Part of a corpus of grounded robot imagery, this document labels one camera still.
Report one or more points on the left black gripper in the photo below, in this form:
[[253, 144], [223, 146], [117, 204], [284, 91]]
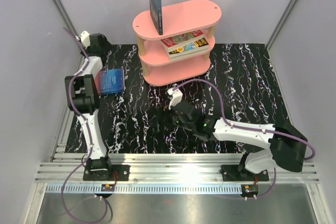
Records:
[[106, 48]]

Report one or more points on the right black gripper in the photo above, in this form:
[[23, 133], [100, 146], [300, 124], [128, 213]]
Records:
[[172, 109]]

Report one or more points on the blue orange book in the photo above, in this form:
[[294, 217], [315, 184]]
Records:
[[110, 81]]

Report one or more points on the red 13-storey treehouse book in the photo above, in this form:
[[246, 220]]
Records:
[[177, 41]]

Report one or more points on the black yellow treehouse book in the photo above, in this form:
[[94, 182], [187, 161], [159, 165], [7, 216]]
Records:
[[201, 43]]

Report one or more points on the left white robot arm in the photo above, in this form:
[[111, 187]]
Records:
[[83, 99]]

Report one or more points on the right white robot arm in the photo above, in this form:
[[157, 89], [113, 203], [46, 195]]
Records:
[[284, 146]]

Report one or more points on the black marble pattern mat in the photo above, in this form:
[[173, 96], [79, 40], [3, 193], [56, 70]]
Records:
[[240, 83]]

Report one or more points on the pink three-tier shelf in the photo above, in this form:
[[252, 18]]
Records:
[[158, 68]]

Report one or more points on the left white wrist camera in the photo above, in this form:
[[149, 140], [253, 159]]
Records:
[[84, 38]]

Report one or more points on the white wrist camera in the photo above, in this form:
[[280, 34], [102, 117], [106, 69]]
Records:
[[175, 97], [84, 38]]

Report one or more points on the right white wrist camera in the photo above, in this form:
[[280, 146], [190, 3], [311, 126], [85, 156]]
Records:
[[175, 97]]

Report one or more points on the aluminium mounting rail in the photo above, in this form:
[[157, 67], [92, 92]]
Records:
[[145, 174]]

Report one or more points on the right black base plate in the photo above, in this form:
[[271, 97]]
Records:
[[230, 173]]

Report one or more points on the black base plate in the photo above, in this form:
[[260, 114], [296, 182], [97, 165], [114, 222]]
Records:
[[230, 173], [117, 172]]

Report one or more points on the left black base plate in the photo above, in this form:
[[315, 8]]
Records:
[[117, 172]]

